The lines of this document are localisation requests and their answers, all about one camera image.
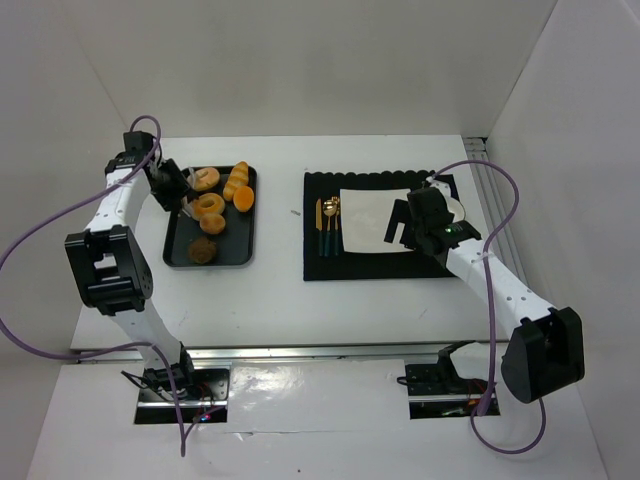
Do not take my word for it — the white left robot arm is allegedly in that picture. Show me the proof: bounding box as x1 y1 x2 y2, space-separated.
65 131 196 391

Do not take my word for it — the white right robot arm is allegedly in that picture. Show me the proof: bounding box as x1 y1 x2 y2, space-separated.
384 187 585 404

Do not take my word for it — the long bread roll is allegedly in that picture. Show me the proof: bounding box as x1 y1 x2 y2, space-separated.
223 161 249 202

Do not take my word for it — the white cup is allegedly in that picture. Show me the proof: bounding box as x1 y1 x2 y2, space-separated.
425 176 466 222

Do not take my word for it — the white square plate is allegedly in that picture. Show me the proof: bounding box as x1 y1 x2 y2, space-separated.
340 189 410 254

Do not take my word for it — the small golden bun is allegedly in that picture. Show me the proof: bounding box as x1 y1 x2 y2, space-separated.
199 213 226 235

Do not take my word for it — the dark brown bun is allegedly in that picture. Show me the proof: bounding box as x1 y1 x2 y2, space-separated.
187 237 217 264

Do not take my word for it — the round orange bun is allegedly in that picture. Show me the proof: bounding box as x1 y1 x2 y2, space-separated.
233 185 255 213

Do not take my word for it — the black placemat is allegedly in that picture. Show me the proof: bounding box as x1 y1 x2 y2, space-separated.
303 170 452 281

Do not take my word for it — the black food tray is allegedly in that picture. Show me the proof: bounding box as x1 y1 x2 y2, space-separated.
162 201 257 268

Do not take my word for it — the ring bread top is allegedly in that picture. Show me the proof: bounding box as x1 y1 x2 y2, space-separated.
191 167 220 192

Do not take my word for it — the ring bread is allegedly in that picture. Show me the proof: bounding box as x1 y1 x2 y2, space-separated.
191 167 220 192
191 193 226 220

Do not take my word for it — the ring bread middle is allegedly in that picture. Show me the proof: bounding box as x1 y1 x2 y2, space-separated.
191 193 226 220

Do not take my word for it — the gold fork green handle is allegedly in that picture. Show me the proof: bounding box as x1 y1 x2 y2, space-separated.
332 196 341 256

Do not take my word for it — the gold spoon green handle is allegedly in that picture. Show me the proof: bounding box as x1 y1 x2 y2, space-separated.
323 198 337 257

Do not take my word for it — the gold knife green handle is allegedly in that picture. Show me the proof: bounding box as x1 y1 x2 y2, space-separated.
315 198 324 257

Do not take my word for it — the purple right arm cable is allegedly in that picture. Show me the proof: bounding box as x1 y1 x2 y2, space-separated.
432 160 547 455

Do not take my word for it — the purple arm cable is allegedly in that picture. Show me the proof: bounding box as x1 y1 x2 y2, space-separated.
0 115 211 458
432 160 547 455

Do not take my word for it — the aluminium table edge rail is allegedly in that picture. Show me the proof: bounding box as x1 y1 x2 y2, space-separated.
74 340 506 365

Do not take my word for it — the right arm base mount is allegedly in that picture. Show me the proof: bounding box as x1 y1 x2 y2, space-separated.
396 341 488 420

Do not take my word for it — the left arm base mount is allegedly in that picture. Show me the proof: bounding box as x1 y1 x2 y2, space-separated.
121 367 230 425

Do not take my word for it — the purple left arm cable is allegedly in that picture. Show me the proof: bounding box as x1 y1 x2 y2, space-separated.
0 115 211 458

